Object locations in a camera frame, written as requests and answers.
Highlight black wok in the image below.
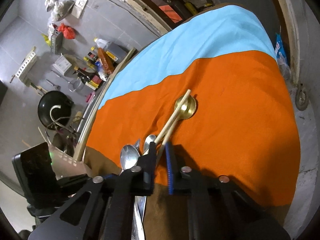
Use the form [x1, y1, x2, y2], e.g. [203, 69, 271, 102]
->
[37, 90, 74, 130]

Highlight large oil jug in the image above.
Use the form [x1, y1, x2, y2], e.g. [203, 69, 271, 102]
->
[94, 37, 127, 63]

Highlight orange blue brown tablecloth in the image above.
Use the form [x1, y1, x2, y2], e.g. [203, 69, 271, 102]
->
[86, 5, 300, 239]

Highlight large steel spoon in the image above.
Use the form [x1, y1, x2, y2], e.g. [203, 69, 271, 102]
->
[120, 145, 140, 171]

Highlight white utensil holder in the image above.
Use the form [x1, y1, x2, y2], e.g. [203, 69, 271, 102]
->
[48, 144, 92, 179]

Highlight hanging mesh strainer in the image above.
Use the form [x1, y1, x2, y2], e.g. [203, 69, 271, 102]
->
[51, 70, 84, 92]

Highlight white top wall rack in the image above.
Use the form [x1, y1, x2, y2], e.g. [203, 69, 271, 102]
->
[10, 46, 37, 83]

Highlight red spice bag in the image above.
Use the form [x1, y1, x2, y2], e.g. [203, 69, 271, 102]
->
[98, 48, 114, 74]

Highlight white wall socket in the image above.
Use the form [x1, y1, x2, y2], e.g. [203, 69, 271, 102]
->
[71, 0, 88, 19]

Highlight white wall basket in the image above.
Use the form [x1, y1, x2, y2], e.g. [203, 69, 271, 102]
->
[53, 55, 72, 76]

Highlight small steel spoon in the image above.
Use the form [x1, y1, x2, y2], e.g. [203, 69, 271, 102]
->
[143, 134, 156, 154]

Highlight wooden chopstick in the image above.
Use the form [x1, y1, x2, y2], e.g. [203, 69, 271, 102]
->
[156, 115, 181, 163]
[153, 89, 191, 145]

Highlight grey wall shelf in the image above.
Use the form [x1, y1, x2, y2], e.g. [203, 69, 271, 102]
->
[50, 29, 63, 54]

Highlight gold spoon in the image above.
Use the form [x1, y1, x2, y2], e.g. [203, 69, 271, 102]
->
[179, 95, 197, 120]

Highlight dark soy sauce bottle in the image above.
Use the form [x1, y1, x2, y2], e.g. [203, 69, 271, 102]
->
[74, 66, 102, 88]

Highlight steel faucet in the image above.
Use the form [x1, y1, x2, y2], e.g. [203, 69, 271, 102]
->
[49, 105, 71, 129]

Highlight grey plastic bag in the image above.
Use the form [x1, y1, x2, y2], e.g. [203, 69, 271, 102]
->
[44, 0, 75, 23]

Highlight red plastic bag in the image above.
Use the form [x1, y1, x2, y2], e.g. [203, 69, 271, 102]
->
[57, 23, 76, 40]

